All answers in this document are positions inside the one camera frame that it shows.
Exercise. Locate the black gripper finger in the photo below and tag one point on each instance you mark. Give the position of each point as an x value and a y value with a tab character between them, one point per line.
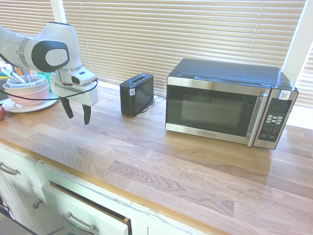
86	115
68	110

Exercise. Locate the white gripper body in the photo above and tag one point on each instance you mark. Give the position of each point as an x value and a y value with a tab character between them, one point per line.
78	94

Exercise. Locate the black two-slot toaster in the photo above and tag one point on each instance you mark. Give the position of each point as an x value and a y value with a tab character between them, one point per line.
137	95

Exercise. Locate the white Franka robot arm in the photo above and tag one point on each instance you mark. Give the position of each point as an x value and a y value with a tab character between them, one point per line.
56	41

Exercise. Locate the white bowl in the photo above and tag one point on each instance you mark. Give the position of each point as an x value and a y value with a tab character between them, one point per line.
36	86

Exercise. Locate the pink bowl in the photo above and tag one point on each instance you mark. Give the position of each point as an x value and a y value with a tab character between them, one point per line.
27	98

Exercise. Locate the clear plastic container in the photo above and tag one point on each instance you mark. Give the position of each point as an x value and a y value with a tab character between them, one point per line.
34	78

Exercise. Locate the white plate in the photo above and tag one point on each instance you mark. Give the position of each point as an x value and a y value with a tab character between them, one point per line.
14	107

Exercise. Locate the orange food box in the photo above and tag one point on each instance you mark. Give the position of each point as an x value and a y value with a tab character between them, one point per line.
19	71

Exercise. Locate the utensil in bowl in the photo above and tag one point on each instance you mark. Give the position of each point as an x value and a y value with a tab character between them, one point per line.
14	76

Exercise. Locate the white open drawer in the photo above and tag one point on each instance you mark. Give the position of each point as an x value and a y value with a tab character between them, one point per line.
83	210

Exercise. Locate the narrow beige window blind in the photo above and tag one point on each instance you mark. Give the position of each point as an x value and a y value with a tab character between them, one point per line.
24	14
305	80

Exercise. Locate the silver cabinet knob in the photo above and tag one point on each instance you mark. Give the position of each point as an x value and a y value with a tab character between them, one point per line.
37	204

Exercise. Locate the wide beige window blind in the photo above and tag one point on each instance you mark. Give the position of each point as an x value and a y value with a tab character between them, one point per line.
171	36

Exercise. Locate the stainless steel black microwave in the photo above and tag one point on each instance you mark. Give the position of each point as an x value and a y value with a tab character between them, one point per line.
220	102

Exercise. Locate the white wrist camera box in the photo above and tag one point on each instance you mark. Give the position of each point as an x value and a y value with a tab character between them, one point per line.
82	77

